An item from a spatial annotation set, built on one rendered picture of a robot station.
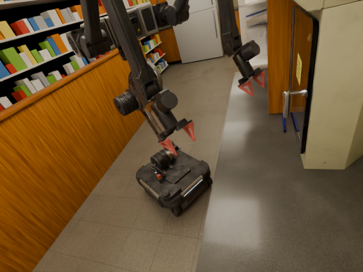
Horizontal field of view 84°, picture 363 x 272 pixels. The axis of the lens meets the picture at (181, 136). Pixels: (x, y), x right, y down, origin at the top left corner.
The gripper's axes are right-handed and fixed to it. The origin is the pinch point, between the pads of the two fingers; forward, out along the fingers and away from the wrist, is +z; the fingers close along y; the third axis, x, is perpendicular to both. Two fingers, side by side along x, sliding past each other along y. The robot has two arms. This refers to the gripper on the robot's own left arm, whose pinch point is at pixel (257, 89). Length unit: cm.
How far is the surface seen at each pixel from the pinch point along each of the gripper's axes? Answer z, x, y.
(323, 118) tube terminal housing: 10.3, -36.9, -27.1
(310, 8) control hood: -16, -47, -30
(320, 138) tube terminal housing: 16.6, -33.4, -27.1
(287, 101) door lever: 2.3, -30.4, -27.9
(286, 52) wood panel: -8.8, -19.8, 1.3
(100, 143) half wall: -28, 193, -52
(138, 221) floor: 53, 119, -73
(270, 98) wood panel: 6.0, -5.7, -1.9
